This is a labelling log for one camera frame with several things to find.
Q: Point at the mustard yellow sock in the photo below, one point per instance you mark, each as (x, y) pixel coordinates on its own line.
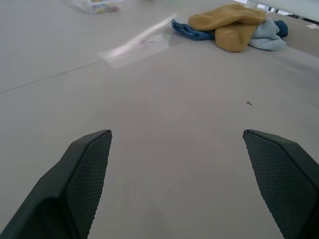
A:
(229, 23)

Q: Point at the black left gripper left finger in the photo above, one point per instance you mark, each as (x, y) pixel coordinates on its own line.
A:
(74, 189)

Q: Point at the light blue sock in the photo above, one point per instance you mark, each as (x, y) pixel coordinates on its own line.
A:
(268, 37)

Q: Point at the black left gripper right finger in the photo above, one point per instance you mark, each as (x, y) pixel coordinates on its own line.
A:
(281, 179)

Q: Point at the clear plastic container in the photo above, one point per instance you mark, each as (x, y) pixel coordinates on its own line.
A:
(98, 5)

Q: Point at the dark blue sock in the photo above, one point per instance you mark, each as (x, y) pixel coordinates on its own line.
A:
(189, 31)

